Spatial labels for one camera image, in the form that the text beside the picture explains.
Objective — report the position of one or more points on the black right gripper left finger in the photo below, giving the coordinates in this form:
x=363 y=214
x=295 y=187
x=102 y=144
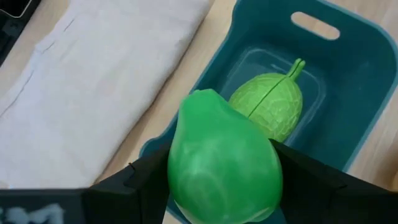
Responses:
x=93 y=208

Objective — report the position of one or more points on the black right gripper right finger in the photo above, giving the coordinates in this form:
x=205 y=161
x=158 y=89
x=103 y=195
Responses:
x=326 y=202

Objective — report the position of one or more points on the light green textured toy melon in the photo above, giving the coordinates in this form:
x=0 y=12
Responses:
x=273 y=105

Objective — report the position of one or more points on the smooth green toy pear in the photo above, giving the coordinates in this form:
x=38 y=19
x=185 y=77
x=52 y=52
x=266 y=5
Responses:
x=217 y=161

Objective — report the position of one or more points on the teal plastic basket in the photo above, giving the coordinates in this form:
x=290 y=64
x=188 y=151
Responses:
x=357 y=93

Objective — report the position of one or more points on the folded beige cloth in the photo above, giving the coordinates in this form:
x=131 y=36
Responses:
x=93 y=93

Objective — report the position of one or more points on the black camera with white rim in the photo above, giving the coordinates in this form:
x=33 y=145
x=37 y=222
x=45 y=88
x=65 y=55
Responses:
x=9 y=31

